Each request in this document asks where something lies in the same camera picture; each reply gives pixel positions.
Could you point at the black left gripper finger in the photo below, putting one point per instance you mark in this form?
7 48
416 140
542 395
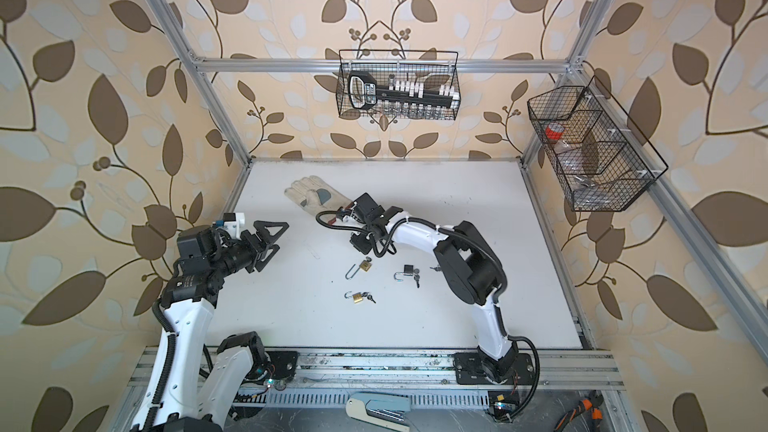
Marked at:
265 256
269 232

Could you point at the white work glove red cuff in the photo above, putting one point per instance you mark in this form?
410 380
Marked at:
313 195

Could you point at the black wire basket wall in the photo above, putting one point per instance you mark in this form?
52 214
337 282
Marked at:
604 161
433 66

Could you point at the black socket set holder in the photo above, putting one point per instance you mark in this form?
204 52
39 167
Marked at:
402 95

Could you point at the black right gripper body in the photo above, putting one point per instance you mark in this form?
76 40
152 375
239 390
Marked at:
363 241

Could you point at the red capped item in basket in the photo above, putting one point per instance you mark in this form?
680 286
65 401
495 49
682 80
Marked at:
554 132

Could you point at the brass padlock long shackle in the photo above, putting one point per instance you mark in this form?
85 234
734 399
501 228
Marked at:
365 265

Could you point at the black wire basket back wall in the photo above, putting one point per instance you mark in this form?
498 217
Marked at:
433 66

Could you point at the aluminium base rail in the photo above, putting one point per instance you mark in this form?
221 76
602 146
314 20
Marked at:
430 378

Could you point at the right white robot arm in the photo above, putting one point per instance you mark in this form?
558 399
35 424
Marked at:
472 271

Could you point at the brass padlock with keys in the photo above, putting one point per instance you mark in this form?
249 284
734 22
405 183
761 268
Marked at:
358 297

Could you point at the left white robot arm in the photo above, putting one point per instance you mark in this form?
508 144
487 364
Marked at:
190 387

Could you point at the grey blue tool on floor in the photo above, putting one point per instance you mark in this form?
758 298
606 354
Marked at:
380 409

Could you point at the black wire basket right wall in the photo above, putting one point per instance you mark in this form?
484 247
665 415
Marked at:
604 161

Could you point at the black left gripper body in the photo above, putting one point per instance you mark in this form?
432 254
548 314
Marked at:
248 253

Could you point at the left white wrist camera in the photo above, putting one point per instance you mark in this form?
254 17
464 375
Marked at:
233 223

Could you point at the black padlock with keys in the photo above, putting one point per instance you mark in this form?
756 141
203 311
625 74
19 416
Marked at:
408 272

